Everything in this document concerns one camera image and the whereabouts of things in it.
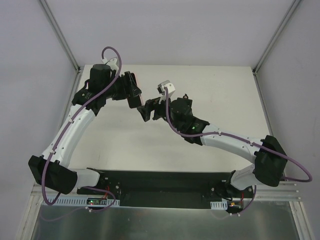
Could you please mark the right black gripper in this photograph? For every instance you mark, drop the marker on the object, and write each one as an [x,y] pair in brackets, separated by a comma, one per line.
[153,110]

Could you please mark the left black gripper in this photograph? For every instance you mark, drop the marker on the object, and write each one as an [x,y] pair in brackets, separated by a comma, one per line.
[130,85]

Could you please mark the black phone pink case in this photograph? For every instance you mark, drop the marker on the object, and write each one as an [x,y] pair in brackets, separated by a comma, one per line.
[135,101]

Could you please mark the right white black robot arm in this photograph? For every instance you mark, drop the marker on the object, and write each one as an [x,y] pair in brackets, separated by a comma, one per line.
[265,155]

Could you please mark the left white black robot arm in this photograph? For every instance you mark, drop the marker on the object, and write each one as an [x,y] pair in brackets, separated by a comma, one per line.
[51,168]

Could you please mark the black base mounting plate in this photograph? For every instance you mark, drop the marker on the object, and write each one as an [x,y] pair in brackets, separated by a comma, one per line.
[161,189]

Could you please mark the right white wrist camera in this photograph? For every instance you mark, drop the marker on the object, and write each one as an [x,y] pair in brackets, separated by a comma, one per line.
[165,89]

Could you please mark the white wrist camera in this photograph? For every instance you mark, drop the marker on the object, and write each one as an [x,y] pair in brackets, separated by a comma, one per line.
[165,89]
[113,63]

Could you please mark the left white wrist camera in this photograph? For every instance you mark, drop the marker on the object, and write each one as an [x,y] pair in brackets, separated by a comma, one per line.
[113,63]

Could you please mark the left aluminium frame post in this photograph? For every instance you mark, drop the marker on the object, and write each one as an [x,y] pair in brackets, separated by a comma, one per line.
[59,34]

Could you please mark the aluminium frame post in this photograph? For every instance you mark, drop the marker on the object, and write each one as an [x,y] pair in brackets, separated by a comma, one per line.
[293,7]
[59,34]

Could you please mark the right white cable duct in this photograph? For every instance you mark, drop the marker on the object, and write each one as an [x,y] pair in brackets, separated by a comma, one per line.
[219,205]

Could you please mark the white cable duct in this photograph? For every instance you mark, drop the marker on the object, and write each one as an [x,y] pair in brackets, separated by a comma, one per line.
[86,202]
[219,205]

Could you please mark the left white cable duct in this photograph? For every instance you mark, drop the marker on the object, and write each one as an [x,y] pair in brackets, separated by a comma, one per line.
[86,202]

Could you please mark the aluminium rail right front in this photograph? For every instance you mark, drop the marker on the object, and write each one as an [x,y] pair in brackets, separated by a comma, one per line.
[285,192]

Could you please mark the right aluminium frame post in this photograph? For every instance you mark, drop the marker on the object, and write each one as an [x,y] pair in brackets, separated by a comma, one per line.
[293,7]

